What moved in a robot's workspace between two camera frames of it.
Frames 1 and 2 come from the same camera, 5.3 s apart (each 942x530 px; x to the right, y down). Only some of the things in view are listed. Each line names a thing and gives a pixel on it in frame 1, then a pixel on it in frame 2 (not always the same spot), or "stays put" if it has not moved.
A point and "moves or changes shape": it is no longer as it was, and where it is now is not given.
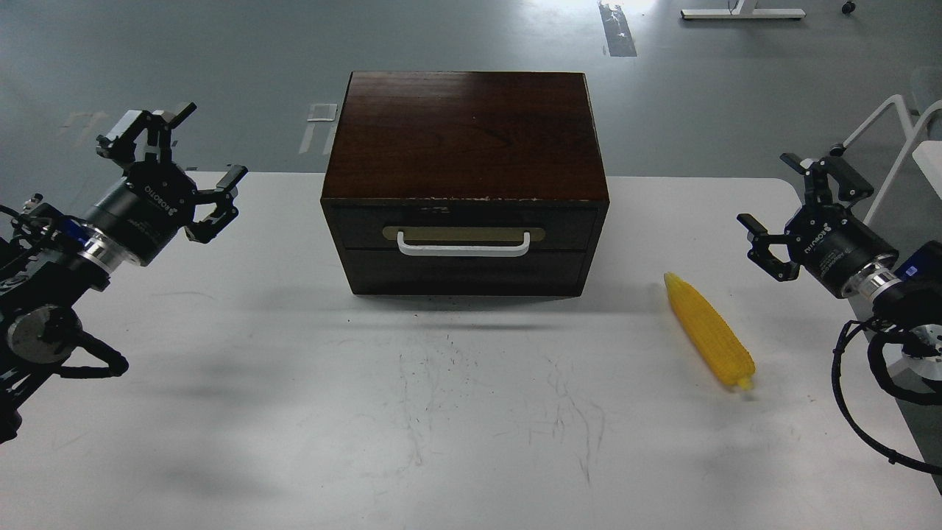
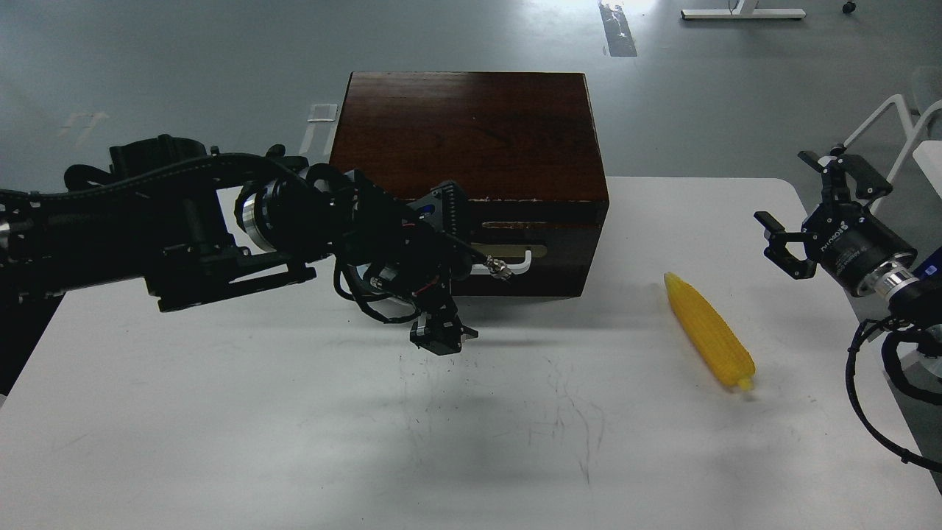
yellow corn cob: x=713 y=336 stays put
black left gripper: x=145 y=213 → x=422 y=278
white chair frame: x=914 y=132 stays put
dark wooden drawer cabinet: x=477 y=183 stays put
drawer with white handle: x=465 y=227 moves or changes shape
